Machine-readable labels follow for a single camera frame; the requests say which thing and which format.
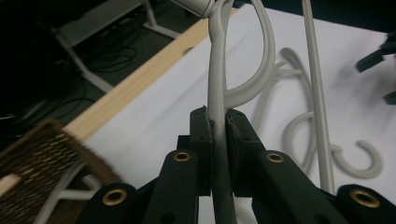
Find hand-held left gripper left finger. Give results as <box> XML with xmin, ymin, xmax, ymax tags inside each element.
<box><xmin>143</xmin><ymin>105</ymin><xmax>215</xmax><ymax>224</ymax></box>

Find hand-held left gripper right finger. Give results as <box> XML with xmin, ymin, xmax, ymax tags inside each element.
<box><xmin>225</xmin><ymin>109</ymin><xmax>348</xmax><ymax>224</ymax></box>

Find brown woven basket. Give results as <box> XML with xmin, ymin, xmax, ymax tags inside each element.
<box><xmin>0</xmin><ymin>118</ymin><xmax>123</xmax><ymax>224</ymax></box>

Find white table mat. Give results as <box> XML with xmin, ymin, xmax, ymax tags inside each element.
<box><xmin>83</xmin><ymin>3</ymin><xmax>396</xmax><ymax>224</ymax></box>

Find black floor cables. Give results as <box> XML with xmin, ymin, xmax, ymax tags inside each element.
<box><xmin>0</xmin><ymin>45</ymin><xmax>139</xmax><ymax>125</ymax></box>

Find white desk frame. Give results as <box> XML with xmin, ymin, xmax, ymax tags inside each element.
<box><xmin>50</xmin><ymin>0</ymin><xmax>185</xmax><ymax>94</ymax></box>

